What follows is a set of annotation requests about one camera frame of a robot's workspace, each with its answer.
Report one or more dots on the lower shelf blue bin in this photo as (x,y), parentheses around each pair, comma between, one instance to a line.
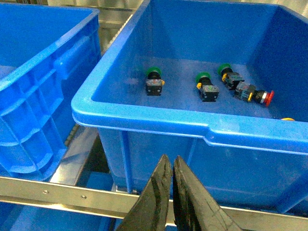
(29,218)

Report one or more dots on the blue bin with buttons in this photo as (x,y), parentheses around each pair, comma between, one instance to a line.
(242,152)

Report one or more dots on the metal rack front rail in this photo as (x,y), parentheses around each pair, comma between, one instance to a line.
(117,205)

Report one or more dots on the yellow push button near wall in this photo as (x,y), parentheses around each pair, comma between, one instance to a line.
(288,119)

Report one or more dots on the green push button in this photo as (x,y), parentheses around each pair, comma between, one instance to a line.
(154,82)
(230,78)
(207,91)

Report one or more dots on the red push button in bin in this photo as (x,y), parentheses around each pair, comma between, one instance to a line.
(248,92)

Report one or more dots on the green push button right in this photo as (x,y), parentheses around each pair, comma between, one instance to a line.
(230,78)

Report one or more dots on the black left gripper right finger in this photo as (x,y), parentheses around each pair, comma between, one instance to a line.
(194,207)

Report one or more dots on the green push button left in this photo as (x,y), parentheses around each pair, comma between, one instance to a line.
(154,82)

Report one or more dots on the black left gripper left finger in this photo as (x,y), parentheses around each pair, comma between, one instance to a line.
(149,213)

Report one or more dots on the blue ribbed bin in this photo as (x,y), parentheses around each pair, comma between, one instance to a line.
(46,53)

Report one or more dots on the green push button middle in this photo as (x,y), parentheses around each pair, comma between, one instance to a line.
(207,91)

